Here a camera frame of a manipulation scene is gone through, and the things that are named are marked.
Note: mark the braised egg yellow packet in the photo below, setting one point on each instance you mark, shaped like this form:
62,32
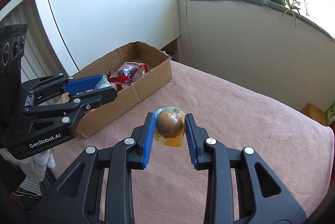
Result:
168,124

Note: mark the brown cardboard box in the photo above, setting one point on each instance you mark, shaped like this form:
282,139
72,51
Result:
146,82

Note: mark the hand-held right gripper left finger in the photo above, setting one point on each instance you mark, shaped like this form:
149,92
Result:
148,145

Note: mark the pink blanket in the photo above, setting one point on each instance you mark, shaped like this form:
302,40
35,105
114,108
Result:
235,109

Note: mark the small green white packet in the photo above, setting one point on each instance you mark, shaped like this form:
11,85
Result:
103,84

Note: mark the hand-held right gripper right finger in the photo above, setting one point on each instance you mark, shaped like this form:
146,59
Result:
191,145

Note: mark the white cabinet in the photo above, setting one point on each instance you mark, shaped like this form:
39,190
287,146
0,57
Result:
104,4

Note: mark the clear red date packet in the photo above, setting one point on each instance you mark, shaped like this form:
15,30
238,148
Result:
129,71

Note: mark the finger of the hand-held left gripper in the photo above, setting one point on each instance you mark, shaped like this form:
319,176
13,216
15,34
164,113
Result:
81,84
91,101

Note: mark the white fluffy cloth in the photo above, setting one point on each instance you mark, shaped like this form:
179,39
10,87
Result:
36,169

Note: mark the white slatted panel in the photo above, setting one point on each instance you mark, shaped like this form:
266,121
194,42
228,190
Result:
44,56

